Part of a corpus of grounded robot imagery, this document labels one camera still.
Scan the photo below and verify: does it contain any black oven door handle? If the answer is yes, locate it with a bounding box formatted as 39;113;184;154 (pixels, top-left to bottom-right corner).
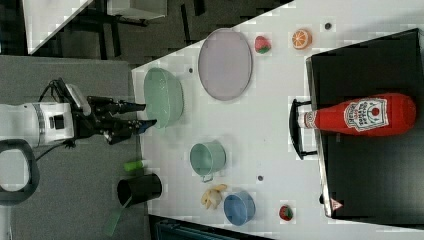
289;99;317;160

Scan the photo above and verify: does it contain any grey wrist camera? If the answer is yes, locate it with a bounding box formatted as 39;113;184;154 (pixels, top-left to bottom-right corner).
66;84;91;116

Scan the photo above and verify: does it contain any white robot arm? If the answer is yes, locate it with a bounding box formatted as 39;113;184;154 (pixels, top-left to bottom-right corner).
1;96;157;148

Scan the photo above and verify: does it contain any red plush ketchup bottle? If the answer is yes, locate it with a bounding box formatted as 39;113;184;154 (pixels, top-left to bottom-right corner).
298;93;417;137

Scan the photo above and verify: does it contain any blue bowl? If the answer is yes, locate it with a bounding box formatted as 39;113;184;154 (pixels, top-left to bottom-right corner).
224;191;256;226

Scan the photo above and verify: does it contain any peeled banana toy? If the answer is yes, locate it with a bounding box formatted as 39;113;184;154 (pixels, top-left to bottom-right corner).
201;184;227;209

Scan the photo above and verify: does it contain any green strip on floor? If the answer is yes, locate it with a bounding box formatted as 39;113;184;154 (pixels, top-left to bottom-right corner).
103;207;123;237

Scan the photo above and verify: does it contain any large green bowl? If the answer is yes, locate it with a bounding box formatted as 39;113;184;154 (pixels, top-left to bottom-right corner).
143;68;184;129

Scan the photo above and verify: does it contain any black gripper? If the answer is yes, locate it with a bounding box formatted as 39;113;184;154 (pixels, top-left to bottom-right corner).
72;96;157;142

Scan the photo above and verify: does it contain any grey oval plate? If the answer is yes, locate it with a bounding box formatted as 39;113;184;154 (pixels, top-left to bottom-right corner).
198;28;252;101

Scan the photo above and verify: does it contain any strawberry toy near plate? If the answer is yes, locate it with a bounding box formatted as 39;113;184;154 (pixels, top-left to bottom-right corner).
254;36;271;54

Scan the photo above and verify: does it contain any black toaster oven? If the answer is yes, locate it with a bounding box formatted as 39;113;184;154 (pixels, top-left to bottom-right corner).
298;28;423;229

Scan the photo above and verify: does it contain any strawberry toy near oven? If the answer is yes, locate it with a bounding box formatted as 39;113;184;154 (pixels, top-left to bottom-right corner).
279;205;293;221

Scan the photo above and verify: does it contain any orange slice toy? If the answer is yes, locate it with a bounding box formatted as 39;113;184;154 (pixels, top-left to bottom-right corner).
292;29;312;50

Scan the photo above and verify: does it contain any green marker pen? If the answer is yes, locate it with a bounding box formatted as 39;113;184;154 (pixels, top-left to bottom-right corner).
124;160;148;172

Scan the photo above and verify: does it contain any green metal cup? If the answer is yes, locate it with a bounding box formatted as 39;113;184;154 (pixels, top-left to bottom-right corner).
189;141;226;183

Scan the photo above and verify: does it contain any black cylindrical cup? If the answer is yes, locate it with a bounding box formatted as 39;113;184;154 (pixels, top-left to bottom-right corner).
117;173;162;208

